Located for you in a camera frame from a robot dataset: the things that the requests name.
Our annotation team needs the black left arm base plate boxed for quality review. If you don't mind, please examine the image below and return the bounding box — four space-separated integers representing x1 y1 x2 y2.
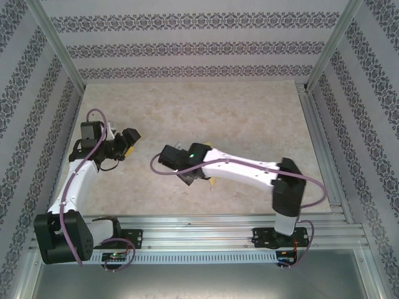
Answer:
93 228 145 250

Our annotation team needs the aluminium frame post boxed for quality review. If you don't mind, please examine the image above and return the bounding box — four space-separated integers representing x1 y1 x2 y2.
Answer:
304 0 365 93
26 0 87 92

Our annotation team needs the slotted grey cable duct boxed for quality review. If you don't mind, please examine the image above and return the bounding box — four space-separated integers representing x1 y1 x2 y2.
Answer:
89 250 279 265

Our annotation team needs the grey sheet metal panel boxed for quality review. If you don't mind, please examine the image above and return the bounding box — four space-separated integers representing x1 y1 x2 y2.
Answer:
12 249 389 299

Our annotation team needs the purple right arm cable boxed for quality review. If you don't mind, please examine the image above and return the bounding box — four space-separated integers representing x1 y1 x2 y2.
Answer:
150 152 328 270

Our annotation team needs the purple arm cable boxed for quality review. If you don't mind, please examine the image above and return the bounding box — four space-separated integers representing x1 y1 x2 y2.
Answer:
60 108 137 273
150 152 328 270

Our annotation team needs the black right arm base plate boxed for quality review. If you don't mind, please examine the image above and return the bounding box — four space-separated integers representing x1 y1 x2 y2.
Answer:
252 227 312 249

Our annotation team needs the aluminium mounting rail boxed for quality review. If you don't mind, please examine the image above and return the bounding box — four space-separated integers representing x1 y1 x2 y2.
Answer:
29 214 371 250

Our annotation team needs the aluminium side rail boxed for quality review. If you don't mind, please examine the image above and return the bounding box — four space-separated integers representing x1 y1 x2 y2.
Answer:
294 81 355 225

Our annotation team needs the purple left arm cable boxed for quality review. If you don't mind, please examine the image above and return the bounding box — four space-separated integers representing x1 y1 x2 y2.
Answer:
60 108 137 273

